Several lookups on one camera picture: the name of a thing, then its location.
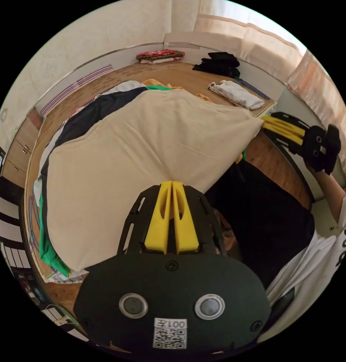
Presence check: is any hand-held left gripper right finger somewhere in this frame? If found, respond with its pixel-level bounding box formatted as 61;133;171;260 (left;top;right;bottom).
172;181;199;255

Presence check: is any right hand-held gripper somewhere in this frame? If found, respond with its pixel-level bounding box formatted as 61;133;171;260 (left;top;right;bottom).
261;111;330;173

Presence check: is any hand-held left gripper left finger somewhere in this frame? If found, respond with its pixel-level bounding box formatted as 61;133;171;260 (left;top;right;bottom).
144;181;173;254

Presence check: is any beige short sleeve shirt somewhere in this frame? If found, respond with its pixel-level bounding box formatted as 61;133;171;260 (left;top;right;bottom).
45;90;266;272

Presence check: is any person's right forearm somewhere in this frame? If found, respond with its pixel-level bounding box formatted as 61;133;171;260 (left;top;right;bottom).
306;165;346;224

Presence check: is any white folded garment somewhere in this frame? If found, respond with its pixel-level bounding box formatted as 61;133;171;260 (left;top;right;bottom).
209;80;266;111

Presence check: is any person's body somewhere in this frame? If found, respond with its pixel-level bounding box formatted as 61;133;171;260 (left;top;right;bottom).
204;160;346;343

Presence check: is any beige sheer curtain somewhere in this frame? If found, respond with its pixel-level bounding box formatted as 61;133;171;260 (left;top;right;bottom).
193;12;346;181

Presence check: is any black pile of clothes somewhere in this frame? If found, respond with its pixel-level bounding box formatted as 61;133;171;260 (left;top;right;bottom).
192;52;241;79

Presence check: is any red patterned folded blanket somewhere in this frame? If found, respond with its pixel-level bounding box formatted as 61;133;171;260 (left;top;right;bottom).
135;49;186;65

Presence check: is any wooden cupboard with drawers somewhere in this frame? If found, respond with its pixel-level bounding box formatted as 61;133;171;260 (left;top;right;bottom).
0;109;44;186

